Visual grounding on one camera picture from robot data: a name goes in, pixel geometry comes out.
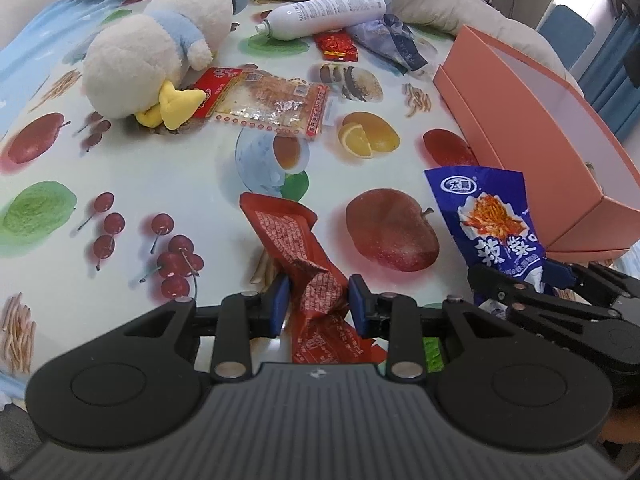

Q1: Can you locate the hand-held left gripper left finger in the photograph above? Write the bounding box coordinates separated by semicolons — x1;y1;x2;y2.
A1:
122;276;292;381

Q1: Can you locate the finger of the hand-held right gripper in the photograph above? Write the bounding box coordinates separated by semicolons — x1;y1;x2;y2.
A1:
544;258;635;307
467;264;618;343

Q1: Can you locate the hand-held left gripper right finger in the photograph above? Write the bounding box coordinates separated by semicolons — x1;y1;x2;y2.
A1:
348;274;516;381

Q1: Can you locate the dark blue wrapper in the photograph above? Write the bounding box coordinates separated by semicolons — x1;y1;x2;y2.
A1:
345;12;431;73

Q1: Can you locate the long clear snack packet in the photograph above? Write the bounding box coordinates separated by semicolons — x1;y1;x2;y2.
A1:
192;66;337;139

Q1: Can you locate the blue snack packet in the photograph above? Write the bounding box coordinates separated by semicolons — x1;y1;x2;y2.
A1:
424;165;553;318

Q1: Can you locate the white plush duck toy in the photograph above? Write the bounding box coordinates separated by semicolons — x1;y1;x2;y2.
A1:
81;0;252;131

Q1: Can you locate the grey duvet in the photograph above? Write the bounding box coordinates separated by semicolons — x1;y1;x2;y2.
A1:
67;0;586;96

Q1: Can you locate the white spray bottle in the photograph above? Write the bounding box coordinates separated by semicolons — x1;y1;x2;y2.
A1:
255;0;388;42

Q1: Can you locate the blue chair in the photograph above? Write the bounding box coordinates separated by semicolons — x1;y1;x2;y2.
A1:
536;4;596;73

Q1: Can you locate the blue curtain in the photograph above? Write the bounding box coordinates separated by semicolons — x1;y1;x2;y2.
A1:
585;10;640;146

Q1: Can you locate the fruit print mat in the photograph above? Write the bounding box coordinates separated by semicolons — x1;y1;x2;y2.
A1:
0;0;626;376

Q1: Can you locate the pink cardboard box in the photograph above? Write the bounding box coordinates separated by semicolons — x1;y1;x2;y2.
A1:
432;24;640;263

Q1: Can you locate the red snack packet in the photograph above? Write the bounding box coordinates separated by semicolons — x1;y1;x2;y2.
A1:
239;192;388;365

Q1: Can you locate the small red glossy packet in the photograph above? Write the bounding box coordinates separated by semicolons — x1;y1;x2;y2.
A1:
314;30;359;62

